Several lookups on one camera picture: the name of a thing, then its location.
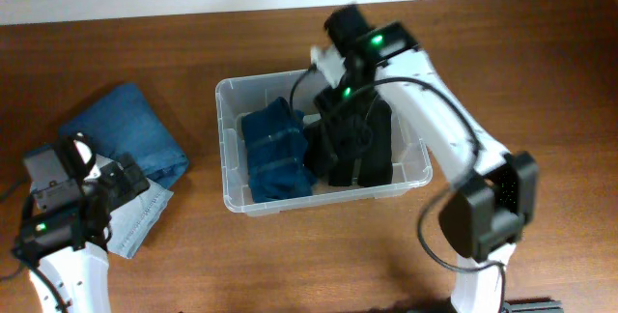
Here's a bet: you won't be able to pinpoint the light blue jeans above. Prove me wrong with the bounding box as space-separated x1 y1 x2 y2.
107 178 174 259

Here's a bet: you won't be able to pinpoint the small black garment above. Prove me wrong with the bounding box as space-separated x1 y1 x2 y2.
303 124 339 178

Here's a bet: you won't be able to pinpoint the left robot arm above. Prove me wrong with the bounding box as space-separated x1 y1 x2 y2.
12 132 150 313

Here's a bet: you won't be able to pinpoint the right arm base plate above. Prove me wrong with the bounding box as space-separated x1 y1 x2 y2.
502 299 564 313

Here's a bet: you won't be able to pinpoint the right black cable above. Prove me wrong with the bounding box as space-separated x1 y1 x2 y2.
288 64 507 313

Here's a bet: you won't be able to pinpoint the clear plastic storage container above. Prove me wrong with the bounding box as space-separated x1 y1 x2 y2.
215 70 433 216

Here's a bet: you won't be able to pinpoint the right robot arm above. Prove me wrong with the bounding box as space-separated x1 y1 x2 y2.
308 5 538 312

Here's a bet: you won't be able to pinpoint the large black garment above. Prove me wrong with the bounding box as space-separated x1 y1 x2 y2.
328 98 393 187

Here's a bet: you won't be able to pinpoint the teal cloth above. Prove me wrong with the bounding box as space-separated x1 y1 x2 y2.
240 97 317 203

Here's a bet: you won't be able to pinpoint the dark blue jeans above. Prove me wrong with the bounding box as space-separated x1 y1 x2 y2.
59 83 189 188

